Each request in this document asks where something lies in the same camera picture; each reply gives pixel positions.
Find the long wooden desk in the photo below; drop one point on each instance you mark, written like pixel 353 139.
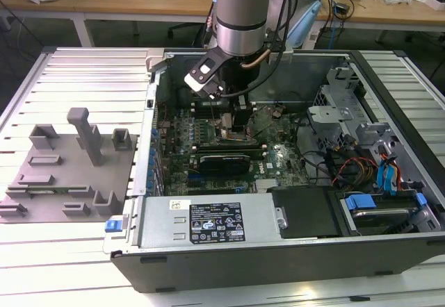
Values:
pixel 104 3

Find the black graphics card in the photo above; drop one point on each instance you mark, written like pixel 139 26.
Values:
pixel 226 163

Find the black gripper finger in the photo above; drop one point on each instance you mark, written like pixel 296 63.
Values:
pixel 242 119

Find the grey parts rack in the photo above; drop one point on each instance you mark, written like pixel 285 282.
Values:
pixel 69 168

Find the hard disk in blue carrier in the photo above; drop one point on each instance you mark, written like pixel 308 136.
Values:
pixel 379 216

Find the metal drive cage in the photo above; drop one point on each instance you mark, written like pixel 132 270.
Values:
pixel 328 114

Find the silver power supply unit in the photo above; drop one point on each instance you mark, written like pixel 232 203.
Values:
pixel 160 223

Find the CPU socket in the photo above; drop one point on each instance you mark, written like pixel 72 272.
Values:
pixel 231 137

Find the green RAM stick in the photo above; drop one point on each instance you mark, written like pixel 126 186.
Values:
pixel 45 191

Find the black power adapter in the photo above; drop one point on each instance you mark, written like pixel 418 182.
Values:
pixel 342 10

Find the round coin battery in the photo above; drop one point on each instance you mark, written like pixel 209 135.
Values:
pixel 277 112

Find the black plastic shroud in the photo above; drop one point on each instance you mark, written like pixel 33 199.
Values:
pixel 306 213

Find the green motherboard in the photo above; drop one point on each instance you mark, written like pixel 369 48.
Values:
pixel 174 154

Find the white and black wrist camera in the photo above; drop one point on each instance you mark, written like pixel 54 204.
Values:
pixel 203 74

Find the small silver heat sink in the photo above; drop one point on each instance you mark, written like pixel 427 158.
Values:
pixel 266 184

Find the blue case latch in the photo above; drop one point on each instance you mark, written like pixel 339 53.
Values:
pixel 113 225

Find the white cardboard box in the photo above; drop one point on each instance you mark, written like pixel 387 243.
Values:
pixel 437 2

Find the open black PC case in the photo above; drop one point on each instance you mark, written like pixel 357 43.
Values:
pixel 278 269

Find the thin metal locking lever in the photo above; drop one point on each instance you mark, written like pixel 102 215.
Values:
pixel 212 112

